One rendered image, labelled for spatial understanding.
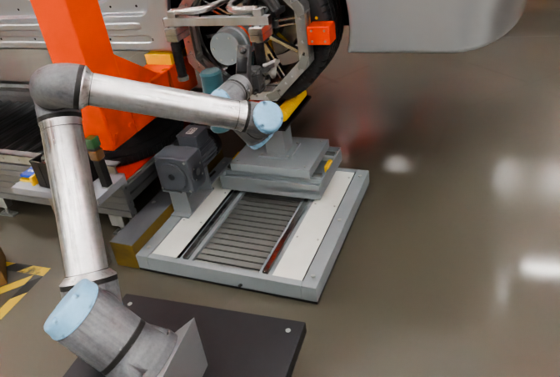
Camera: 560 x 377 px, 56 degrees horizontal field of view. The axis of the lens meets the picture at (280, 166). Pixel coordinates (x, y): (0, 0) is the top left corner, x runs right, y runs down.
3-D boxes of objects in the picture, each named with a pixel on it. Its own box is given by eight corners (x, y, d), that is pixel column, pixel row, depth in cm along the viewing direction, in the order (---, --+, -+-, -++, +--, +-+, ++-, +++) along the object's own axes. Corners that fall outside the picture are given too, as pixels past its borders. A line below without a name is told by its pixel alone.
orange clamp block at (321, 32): (313, 38, 202) (336, 38, 198) (307, 45, 196) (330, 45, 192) (312, 21, 198) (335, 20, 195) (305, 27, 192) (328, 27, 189)
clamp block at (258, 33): (273, 33, 184) (271, 18, 182) (263, 42, 177) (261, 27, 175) (260, 34, 186) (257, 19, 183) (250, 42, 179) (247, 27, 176)
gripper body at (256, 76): (247, 86, 183) (232, 100, 174) (243, 62, 179) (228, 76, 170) (267, 87, 180) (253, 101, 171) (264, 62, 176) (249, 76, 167)
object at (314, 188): (342, 162, 263) (341, 144, 258) (320, 202, 235) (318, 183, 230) (252, 153, 282) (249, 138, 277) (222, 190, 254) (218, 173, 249)
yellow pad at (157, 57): (187, 54, 249) (185, 44, 247) (172, 65, 239) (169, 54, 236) (162, 54, 255) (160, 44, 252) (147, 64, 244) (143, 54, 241)
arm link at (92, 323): (97, 379, 118) (33, 334, 115) (99, 362, 134) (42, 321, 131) (142, 322, 122) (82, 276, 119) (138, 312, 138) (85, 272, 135)
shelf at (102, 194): (127, 181, 205) (124, 174, 203) (99, 206, 191) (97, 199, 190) (44, 171, 221) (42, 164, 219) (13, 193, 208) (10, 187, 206)
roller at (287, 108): (309, 96, 239) (307, 83, 236) (286, 125, 216) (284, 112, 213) (297, 95, 241) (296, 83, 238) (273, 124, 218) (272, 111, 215)
